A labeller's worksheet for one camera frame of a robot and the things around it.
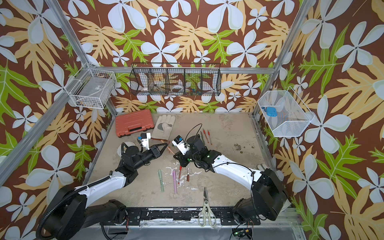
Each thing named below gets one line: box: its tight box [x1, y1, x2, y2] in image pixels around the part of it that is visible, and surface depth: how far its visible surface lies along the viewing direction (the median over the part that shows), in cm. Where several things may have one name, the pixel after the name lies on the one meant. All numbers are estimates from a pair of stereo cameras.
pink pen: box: [172, 169, 178, 194], surface depth 88 cm
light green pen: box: [158, 169, 165, 193], surface depth 88 cm
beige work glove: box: [151, 114, 176, 141], surface depth 113 cm
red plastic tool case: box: [115, 109, 155, 137], surface depth 110 cm
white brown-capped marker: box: [186, 162, 190, 182], surface depth 89 cm
